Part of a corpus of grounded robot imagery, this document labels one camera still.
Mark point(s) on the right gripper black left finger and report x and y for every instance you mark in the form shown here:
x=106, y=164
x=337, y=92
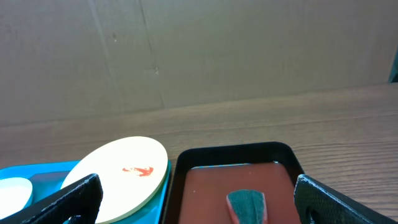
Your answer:
x=77, y=203

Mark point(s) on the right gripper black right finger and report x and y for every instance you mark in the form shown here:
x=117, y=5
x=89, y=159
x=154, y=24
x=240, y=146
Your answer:
x=317, y=203

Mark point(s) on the yellow plate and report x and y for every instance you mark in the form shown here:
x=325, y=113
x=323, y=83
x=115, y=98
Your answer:
x=130, y=170

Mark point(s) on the light blue plate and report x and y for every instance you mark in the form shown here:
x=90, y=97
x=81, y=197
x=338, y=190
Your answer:
x=16, y=194

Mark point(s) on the orange sponge with green pad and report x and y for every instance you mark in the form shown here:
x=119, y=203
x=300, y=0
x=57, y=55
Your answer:
x=247, y=207

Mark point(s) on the teal plastic tray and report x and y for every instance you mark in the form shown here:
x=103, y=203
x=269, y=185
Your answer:
x=47, y=178

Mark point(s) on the black tray with red water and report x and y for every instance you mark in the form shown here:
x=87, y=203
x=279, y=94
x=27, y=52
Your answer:
x=205, y=176

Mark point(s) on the cardboard back panel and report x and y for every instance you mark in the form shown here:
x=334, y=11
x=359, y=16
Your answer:
x=77, y=59

